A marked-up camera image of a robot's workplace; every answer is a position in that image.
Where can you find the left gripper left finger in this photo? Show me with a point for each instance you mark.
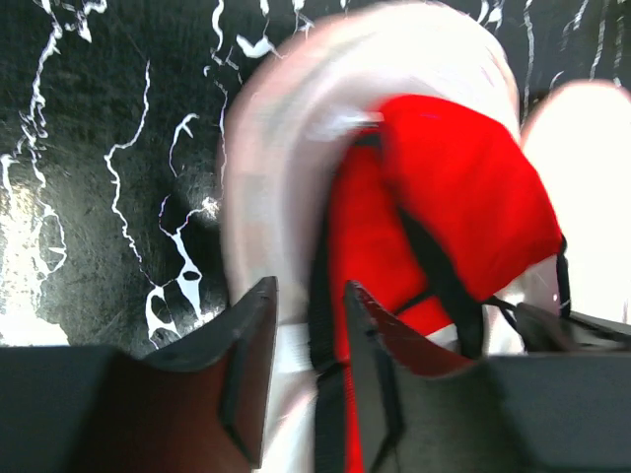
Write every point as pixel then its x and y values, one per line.
pixel 197 405

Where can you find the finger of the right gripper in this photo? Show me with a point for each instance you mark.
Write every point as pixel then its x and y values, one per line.
pixel 544 332

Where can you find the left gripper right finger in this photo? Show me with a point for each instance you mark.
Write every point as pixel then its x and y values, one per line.
pixel 423 408

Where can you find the red bra with black straps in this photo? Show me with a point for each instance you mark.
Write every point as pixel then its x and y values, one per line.
pixel 433 211

